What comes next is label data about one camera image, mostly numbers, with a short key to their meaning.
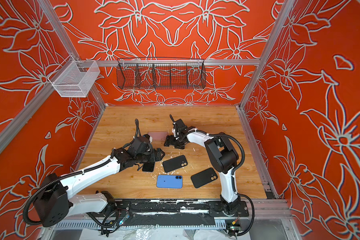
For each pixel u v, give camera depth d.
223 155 0.52
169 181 0.82
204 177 0.84
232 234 0.67
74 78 0.92
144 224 0.70
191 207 0.74
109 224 0.61
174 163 0.89
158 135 1.04
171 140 0.85
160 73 1.00
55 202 0.39
